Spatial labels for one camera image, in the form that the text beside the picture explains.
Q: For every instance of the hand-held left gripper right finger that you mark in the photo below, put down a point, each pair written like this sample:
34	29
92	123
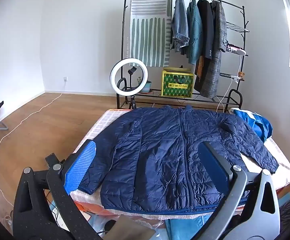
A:
215	165

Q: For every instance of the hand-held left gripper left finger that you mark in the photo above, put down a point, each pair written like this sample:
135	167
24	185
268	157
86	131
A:
84	160

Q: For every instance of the navy puffer jacket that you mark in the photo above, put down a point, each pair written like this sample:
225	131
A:
160	160

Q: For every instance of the black metal clothes rack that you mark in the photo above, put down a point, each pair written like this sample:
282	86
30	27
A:
236	27

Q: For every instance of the beige checked blanket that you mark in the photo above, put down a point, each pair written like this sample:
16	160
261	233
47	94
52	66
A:
104	122

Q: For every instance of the blue and white garment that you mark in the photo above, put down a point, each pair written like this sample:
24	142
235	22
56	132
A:
257	125

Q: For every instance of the clear plastic bag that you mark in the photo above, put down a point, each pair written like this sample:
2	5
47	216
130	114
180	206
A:
97	226

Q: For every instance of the light blue cloth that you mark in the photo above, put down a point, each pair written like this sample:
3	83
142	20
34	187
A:
185	228

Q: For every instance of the black tripod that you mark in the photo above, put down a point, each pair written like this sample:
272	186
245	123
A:
133	102

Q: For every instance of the small brown teddy toy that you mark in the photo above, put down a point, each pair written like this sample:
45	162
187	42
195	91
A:
241	74

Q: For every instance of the yellow and green box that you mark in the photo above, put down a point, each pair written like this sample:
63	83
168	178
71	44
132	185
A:
177	85

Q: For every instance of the small potted plant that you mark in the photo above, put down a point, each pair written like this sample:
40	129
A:
147	86

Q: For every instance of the orange scarf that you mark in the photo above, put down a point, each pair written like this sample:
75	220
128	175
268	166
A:
200	66

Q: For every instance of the black phone holder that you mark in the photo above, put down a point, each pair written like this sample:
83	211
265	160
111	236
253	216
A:
132	70

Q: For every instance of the grey plaid coat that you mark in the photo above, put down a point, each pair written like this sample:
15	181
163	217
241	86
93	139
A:
217	62

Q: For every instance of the teal knit sweater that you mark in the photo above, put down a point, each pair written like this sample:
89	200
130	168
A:
195	35

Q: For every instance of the black coat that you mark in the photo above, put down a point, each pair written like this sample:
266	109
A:
207	30

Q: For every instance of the green striped white cloth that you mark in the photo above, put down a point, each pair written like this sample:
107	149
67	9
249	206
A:
147	30

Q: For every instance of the blue denim jacket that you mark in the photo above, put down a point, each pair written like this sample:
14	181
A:
180	25

